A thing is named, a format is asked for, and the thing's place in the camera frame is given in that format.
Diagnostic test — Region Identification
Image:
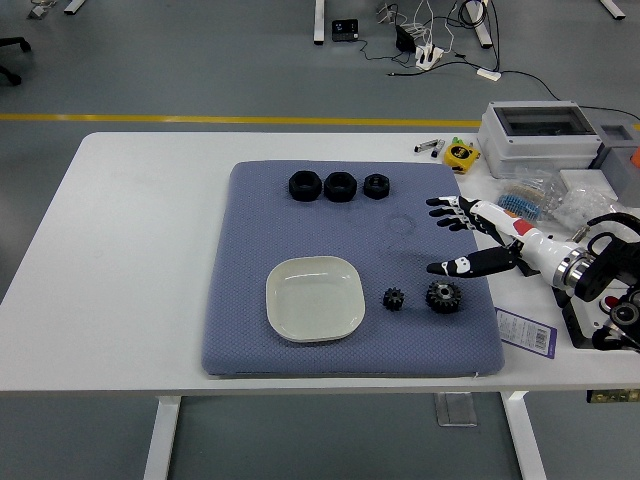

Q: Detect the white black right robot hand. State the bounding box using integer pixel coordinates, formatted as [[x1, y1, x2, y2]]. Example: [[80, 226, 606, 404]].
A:
[[425, 194, 572, 286]]

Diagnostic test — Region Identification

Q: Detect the black device on floor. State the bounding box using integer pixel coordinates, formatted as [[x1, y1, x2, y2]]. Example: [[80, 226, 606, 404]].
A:
[[331, 18, 360, 43]]

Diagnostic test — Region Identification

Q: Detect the small black hex nut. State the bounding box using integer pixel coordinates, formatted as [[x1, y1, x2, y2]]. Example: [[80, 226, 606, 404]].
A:
[[362, 172, 391, 200]]

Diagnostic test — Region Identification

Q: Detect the grey electrical enclosure box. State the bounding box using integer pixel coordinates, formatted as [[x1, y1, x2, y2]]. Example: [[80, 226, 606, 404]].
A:
[[477, 101, 604, 180]]

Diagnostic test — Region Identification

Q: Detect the clear bag of resistors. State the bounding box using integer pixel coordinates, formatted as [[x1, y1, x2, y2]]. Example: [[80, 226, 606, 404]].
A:
[[494, 168, 566, 226]]

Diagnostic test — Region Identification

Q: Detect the yellow tape measure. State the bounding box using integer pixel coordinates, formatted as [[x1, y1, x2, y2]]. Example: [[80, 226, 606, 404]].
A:
[[443, 143, 481, 174]]

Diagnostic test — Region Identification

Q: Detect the grey device with window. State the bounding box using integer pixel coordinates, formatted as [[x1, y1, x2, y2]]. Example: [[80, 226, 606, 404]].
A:
[[587, 122, 640, 211]]

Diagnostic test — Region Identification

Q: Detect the clear bag of white parts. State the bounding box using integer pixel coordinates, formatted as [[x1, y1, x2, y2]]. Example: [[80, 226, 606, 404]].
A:
[[549, 182, 632, 234]]

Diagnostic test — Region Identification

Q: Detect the black office chair base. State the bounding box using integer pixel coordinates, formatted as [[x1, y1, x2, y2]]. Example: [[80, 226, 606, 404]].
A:
[[0, 37, 32, 87]]

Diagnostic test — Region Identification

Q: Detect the white square dish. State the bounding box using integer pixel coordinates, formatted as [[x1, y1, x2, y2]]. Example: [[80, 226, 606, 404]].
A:
[[264, 255, 365, 344]]

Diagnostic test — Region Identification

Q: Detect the small black gear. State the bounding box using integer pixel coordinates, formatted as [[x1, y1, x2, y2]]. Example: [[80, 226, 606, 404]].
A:
[[382, 287, 407, 313]]

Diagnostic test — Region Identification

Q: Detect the large black hex nut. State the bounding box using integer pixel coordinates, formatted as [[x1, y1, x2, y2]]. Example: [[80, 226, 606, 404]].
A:
[[289, 170, 322, 204], [324, 171, 358, 204]]

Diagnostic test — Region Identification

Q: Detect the black floor cable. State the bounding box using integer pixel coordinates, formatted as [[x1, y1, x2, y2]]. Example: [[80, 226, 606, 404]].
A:
[[357, 0, 640, 124]]

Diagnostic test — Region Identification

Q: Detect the large black gear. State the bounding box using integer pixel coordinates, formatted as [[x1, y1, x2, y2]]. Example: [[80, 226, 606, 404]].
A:
[[425, 280, 462, 316]]

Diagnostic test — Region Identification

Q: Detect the white power strip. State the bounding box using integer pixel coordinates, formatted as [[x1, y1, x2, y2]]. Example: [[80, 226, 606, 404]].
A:
[[414, 44, 444, 71]]

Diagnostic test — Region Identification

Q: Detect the blue-grey quilted mat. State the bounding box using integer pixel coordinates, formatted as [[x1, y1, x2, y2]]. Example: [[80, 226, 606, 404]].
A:
[[200, 159, 506, 379]]

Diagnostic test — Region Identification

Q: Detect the black power adapter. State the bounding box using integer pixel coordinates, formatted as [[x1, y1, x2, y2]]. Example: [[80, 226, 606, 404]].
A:
[[395, 24, 418, 53]]

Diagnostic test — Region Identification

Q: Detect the clear plastic bracket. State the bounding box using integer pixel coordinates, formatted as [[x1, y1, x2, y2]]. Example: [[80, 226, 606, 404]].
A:
[[433, 393, 479, 428]]

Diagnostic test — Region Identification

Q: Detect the white floor cable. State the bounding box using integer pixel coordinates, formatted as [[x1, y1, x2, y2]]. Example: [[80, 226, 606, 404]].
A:
[[377, 0, 469, 57]]

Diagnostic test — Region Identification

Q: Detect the purple white label card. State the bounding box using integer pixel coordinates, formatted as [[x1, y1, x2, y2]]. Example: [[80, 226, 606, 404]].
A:
[[494, 307, 558, 360]]

